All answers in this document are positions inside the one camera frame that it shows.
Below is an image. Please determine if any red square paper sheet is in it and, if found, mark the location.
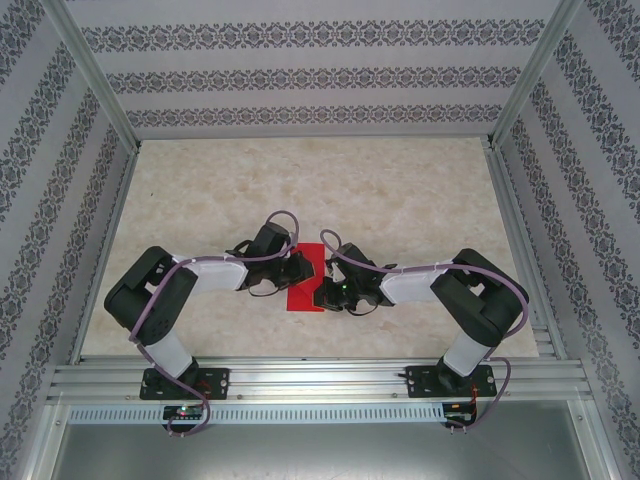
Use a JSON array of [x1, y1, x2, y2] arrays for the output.
[[285, 243, 326, 312]]

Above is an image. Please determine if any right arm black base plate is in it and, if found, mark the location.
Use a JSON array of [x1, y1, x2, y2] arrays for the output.
[[405, 364, 496, 400]]

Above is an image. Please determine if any slotted grey cable duct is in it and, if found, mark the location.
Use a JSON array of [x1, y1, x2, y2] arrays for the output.
[[67, 403, 446, 425]]

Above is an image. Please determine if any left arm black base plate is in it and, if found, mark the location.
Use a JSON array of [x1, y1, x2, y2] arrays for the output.
[[139, 367, 231, 401]]

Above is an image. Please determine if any aluminium frame post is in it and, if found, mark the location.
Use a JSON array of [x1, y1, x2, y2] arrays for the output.
[[487, 0, 584, 149], [42, 0, 141, 151]]

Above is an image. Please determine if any grey metal shelf panel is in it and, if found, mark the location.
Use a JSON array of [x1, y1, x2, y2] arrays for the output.
[[49, 424, 596, 480]]

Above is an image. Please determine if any aluminium mounting rail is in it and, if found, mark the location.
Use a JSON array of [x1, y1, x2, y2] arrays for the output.
[[47, 355, 594, 404]]

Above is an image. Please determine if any aluminium side rail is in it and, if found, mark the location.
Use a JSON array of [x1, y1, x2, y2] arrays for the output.
[[69, 142, 141, 366], [482, 144, 569, 361]]

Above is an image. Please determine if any left gripper black cable loop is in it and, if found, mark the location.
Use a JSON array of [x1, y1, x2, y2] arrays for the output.
[[248, 279, 281, 300]]

